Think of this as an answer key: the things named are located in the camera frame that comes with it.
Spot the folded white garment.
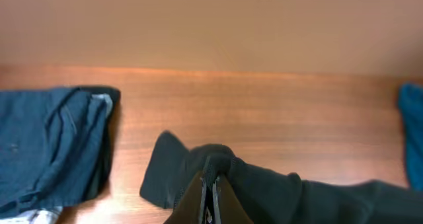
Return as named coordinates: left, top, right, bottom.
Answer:
left=1, top=207, right=63, bottom=224

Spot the black t-shirt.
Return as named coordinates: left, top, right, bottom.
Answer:
left=140, top=132, right=422, bottom=223

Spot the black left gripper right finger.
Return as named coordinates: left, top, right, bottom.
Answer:
left=212, top=176, right=253, bottom=224

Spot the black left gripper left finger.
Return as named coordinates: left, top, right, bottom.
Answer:
left=165, top=171, right=206, bottom=224

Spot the folded navy blue garment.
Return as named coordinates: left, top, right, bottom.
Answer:
left=1, top=86, right=121, bottom=218

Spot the blue garment on right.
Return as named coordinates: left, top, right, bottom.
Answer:
left=397, top=83, right=422, bottom=191

